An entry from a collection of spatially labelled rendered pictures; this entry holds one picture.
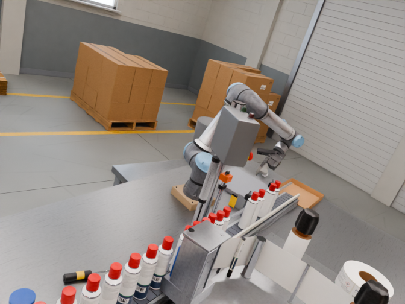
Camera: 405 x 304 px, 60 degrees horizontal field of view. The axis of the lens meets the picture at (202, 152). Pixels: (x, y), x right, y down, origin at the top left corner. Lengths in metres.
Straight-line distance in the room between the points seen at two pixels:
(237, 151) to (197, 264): 0.45
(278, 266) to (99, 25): 6.02
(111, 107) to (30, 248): 3.47
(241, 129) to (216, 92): 4.21
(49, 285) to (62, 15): 5.67
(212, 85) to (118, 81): 1.60
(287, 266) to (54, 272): 0.86
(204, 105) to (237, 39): 2.31
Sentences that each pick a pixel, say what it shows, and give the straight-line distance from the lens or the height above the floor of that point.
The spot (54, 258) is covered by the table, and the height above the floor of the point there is 0.83.
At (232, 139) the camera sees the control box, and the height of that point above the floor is 1.40.
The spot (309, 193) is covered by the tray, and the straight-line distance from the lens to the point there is 2.65.
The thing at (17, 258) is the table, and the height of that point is 0.83.
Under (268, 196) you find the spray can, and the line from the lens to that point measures 1.89.
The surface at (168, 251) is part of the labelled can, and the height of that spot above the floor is 1.05.
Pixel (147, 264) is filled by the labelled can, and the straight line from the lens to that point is 1.16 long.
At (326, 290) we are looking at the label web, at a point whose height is 1.02.
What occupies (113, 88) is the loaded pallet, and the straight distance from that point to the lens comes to 4.68.
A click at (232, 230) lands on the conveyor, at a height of 0.88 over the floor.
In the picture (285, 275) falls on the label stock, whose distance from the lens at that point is 1.47.
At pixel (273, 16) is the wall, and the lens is 6.99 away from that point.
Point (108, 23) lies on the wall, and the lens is 7.00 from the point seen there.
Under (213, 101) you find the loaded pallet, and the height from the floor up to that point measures 0.57.
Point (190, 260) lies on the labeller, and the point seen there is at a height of 1.07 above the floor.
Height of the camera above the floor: 1.79
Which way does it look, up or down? 21 degrees down
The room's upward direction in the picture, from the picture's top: 18 degrees clockwise
